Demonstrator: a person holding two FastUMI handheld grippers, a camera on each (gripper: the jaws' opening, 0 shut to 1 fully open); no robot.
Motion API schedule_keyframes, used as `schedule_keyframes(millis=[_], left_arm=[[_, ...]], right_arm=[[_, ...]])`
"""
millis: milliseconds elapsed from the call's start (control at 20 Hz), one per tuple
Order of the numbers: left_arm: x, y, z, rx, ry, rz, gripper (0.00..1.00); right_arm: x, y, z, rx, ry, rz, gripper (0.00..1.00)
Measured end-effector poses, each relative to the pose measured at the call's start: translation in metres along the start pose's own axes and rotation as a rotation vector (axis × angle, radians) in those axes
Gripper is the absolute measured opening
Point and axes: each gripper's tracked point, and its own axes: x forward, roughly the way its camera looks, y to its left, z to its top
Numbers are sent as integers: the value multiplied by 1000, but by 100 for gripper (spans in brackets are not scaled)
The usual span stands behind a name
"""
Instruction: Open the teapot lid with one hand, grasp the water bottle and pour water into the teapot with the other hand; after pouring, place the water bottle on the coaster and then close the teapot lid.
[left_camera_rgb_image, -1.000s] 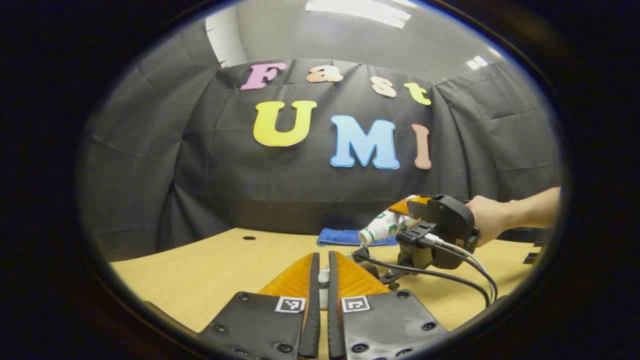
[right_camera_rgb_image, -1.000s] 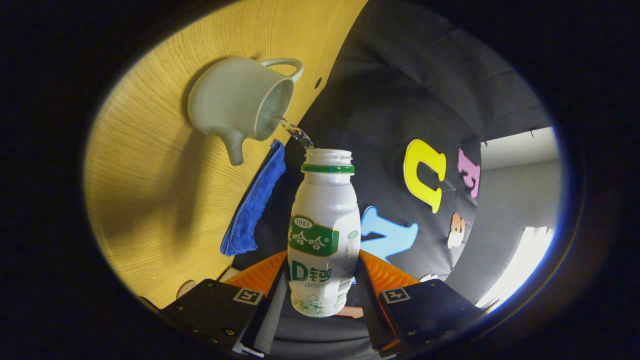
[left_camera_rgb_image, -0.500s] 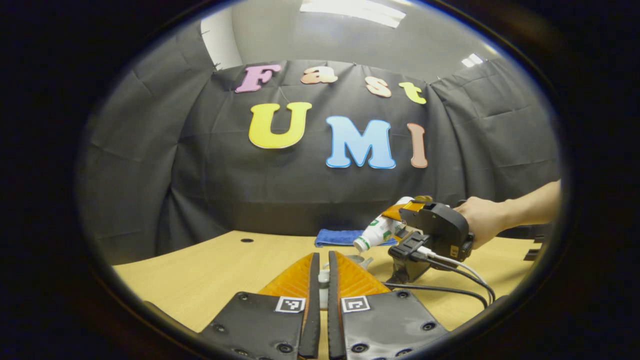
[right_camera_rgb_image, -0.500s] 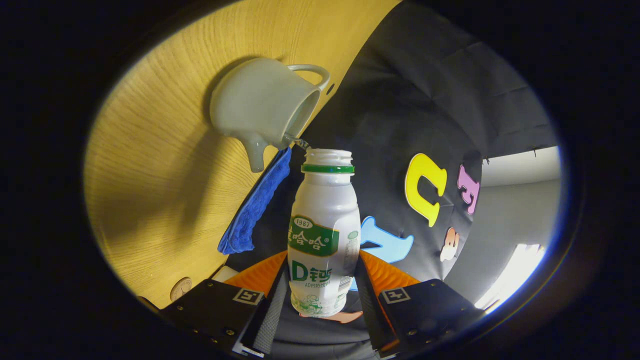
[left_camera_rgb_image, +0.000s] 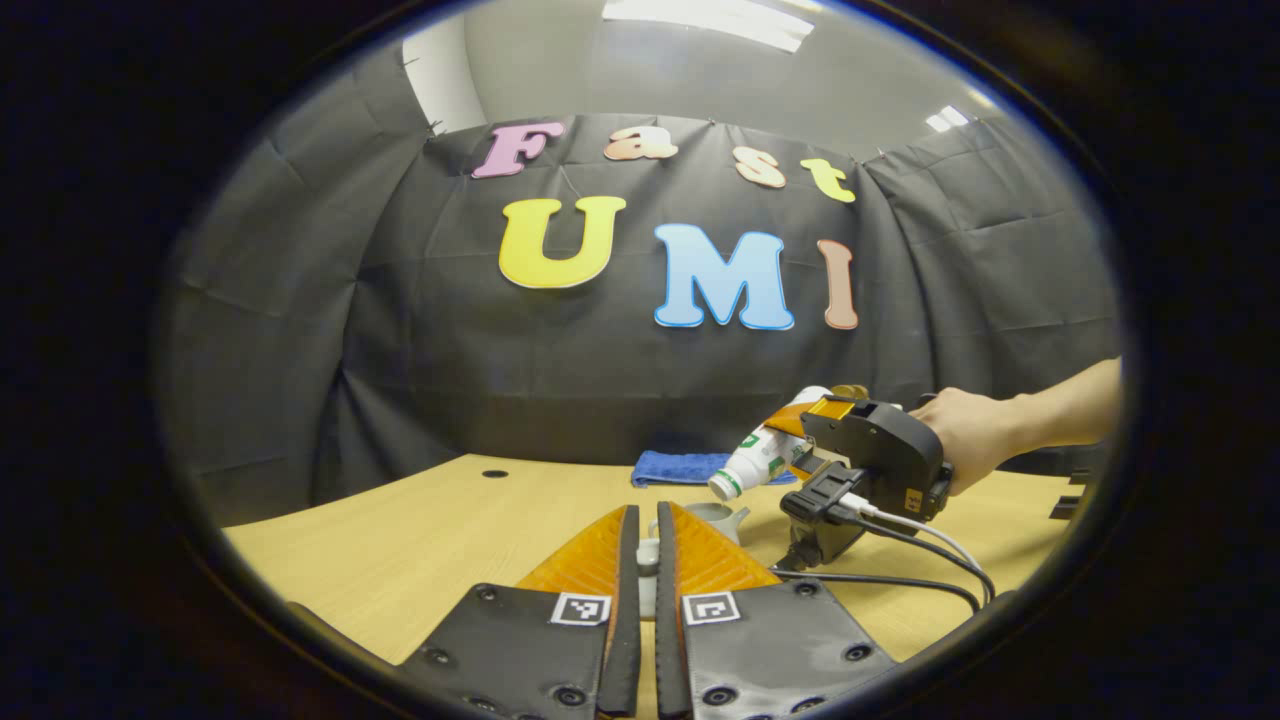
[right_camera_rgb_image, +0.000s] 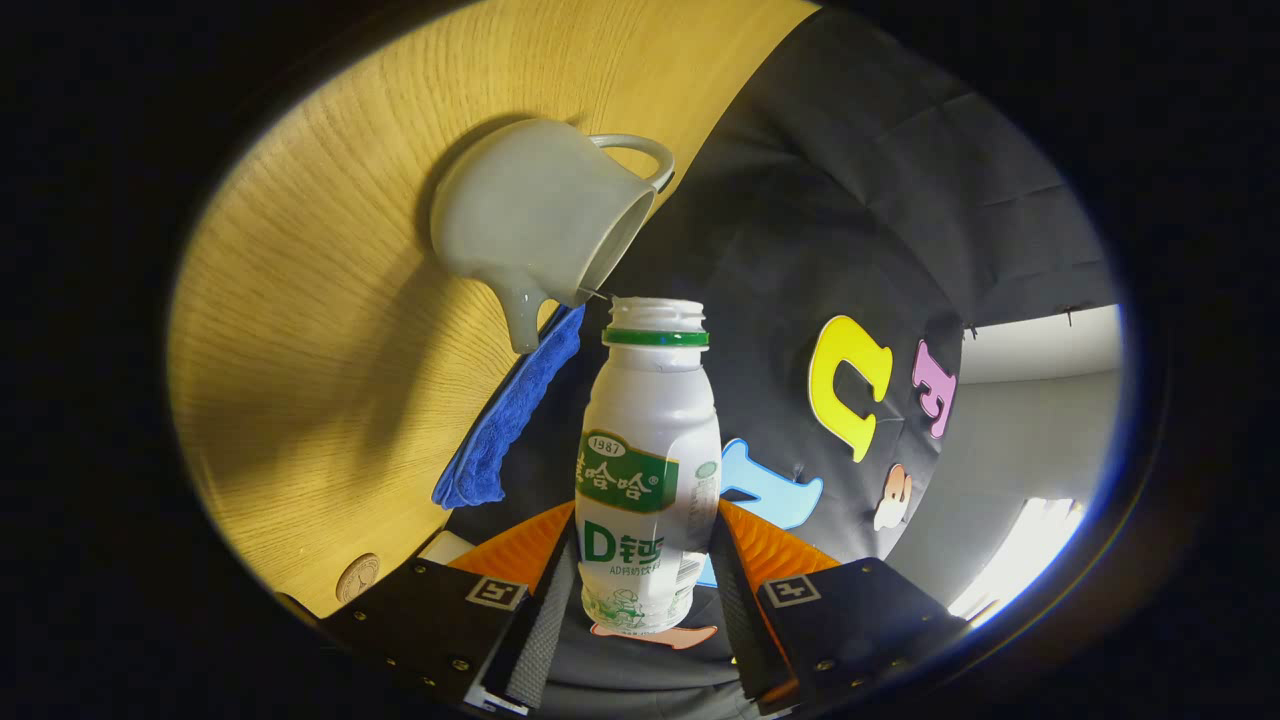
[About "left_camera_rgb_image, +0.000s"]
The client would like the white cable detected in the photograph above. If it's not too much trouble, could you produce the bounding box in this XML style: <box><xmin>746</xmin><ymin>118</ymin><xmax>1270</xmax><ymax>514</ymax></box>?
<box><xmin>840</xmin><ymin>495</ymin><xmax>986</xmax><ymax>571</ymax></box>

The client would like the black backdrop cloth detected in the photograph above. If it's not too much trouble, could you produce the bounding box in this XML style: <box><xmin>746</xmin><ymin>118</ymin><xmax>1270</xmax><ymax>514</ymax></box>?
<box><xmin>160</xmin><ymin>45</ymin><xmax>1121</xmax><ymax>526</ymax></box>

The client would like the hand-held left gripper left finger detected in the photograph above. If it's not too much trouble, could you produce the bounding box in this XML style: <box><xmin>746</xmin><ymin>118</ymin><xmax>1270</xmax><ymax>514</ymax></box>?
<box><xmin>400</xmin><ymin>505</ymin><xmax>641</xmax><ymax>719</ymax></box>

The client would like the long ceiling light panel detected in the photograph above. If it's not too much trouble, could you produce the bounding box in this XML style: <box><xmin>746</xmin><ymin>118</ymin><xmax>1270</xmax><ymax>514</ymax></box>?
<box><xmin>602</xmin><ymin>0</ymin><xmax>816</xmax><ymax>53</ymax></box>

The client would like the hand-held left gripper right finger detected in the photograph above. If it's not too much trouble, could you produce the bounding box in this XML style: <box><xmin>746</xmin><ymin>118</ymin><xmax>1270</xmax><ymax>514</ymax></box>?
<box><xmin>655</xmin><ymin>502</ymin><xmax>899</xmax><ymax>719</ymax></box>

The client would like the black cable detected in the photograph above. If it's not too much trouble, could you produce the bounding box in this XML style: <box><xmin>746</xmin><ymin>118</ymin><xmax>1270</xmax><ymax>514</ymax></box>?
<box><xmin>770</xmin><ymin>566</ymin><xmax>983</xmax><ymax>614</ymax></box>
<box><xmin>850</xmin><ymin>512</ymin><xmax>997</xmax><ymax>603</ymax></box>

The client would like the white water bottle green label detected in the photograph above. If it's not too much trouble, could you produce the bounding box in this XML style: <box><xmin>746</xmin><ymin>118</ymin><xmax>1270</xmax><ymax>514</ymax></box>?
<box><xmin>708</xmin><ymin>386</ymin><xmax>833</xmax><ymax>501</ymax></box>

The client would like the blue folded towel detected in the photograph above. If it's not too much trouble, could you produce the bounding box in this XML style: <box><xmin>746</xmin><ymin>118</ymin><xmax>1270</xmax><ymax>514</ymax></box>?
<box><xmin>632</xmin><ymin>450</ymin><xmax>801</xmax><ymax>488</ymax></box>

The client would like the white ceramic teacup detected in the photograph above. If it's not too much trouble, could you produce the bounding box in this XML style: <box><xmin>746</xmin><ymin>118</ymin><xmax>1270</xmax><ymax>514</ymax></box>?
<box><xmin>648</xmin><ymin>502</ymin><xmax>751</xmax><ymax>547</ymax></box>

